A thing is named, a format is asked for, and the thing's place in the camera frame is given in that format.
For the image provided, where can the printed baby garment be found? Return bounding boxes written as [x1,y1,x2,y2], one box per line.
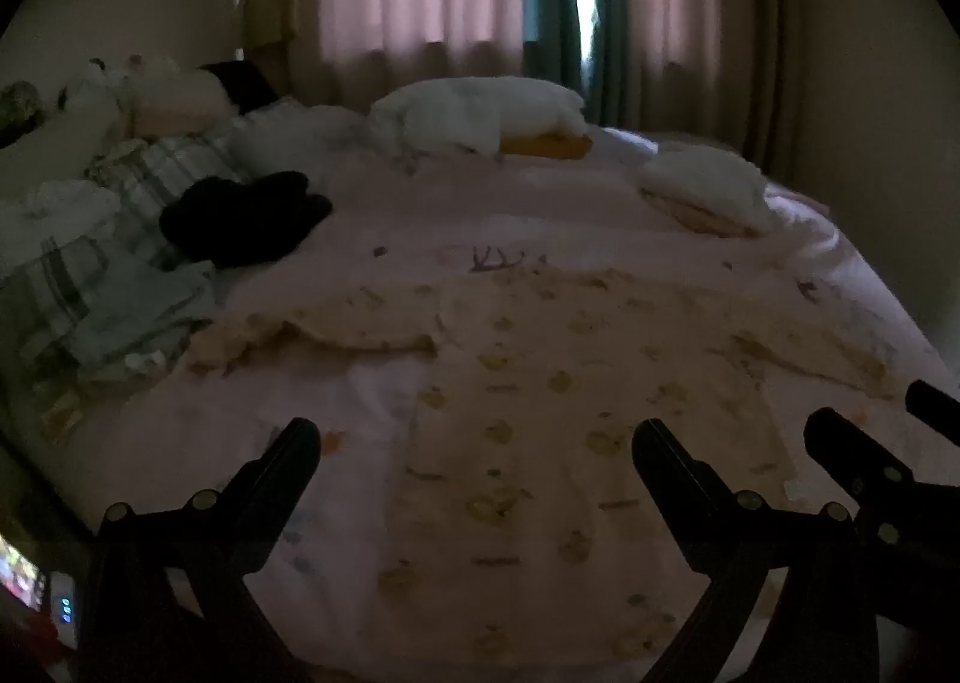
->
[187,266,910,670]

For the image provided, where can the crumpled white cloth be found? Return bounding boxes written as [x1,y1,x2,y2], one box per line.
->
[19,178,122,235]

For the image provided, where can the panda plush toy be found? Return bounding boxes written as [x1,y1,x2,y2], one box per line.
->
[58,58,125,108]

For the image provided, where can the small white pillow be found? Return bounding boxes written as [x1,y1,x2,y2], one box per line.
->
[637,143,785,240]

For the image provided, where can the black cloth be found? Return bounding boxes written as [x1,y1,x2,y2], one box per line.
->
[158,170,334,271]

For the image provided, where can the white plush toy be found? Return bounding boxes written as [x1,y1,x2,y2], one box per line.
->
[124,53,226,97]

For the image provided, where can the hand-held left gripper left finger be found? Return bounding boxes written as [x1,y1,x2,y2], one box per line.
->
[75,417,323,683]

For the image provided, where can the pink bed sheet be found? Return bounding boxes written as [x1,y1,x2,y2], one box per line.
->
[45,120,960,683]

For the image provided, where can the green patterned cushion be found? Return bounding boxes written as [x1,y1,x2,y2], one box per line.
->
[0,80,47,138]

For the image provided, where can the plaid blanket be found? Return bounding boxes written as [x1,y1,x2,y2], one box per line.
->
[0,131,256,384]

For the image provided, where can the white bolster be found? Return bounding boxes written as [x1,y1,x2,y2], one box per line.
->
[0,92,130,175]

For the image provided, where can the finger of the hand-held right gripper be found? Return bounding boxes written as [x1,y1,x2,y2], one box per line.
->
[803,407,960,583]
[904,378,960,445]

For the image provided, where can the pale grey cloth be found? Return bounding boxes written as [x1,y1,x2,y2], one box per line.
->
[70,255,220,378]

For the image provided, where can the phone with lit screen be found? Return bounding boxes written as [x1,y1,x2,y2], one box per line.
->
[0,531,80,651]

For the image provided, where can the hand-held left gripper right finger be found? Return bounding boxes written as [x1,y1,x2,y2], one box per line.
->
[632,417,880,683]

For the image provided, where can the black pillow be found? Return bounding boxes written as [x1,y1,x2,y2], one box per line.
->
[201,59,280,115]

